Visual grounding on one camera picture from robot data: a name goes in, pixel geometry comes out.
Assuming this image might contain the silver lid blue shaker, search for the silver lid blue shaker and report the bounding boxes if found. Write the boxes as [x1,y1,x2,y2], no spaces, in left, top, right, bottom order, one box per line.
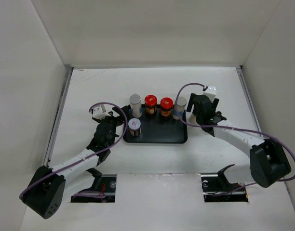
[129,94,142,118]

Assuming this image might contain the black cap white bottle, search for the black cap white bottle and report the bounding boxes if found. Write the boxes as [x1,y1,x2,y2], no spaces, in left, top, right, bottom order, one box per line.
[216,111,222,118]

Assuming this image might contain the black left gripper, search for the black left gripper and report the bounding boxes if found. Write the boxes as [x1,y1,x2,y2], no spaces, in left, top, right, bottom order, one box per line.
[96,106,129,147]

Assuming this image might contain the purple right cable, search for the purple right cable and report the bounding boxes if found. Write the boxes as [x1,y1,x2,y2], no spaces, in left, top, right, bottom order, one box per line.
[174,83,295,193]

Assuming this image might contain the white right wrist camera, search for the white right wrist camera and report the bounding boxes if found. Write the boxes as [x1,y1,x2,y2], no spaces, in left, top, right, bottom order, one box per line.
[203,85,217,101]

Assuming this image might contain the blue label spice shaker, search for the blue label spice shaker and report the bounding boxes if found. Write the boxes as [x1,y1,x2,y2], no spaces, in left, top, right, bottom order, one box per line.
[173,97,187,120]

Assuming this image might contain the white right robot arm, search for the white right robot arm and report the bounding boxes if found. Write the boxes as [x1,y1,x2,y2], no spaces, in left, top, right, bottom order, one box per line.
[187,93,291,188]

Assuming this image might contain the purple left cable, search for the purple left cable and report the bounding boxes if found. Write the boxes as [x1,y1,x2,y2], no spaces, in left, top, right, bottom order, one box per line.
[18,103,128,200]

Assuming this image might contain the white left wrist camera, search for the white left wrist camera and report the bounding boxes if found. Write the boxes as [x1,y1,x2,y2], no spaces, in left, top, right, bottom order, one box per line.
[91,105,107,119]

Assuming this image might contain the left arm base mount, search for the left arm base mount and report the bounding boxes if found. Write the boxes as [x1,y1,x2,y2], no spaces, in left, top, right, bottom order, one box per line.
[70,168,117,203]

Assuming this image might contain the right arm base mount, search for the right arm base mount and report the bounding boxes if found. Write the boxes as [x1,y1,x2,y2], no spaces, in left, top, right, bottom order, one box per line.
[201,164,248,203]

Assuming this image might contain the clear lid salt grinder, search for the clear lid salt grinder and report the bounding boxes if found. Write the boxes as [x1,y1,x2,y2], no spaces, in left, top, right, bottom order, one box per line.
[188,114,198,125]

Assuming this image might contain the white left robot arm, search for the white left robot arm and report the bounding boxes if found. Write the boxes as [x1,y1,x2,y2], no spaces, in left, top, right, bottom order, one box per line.
[19,104,129,219]

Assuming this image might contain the black rectangular tray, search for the black rectangular tray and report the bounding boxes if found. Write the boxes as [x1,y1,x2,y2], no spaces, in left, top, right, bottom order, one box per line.
[123,104,188,144]

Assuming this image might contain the red lid sauce jar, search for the red lid sauce jar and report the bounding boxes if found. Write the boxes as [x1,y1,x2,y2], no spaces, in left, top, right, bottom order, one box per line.
[160,97,174,119]

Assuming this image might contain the red lid chili jar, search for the red lid chili jar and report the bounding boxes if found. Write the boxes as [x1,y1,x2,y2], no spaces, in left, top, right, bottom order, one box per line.
[145,95,158,117]

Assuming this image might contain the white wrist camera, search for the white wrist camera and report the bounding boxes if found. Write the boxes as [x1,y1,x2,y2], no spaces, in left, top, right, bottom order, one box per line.
[203,85,217,101]
[91,105,107,119]

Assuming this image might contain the purple cable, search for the purple cable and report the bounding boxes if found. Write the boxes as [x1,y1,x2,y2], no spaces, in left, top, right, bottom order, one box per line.
[174,83,295,193]
[18,103,128,200]

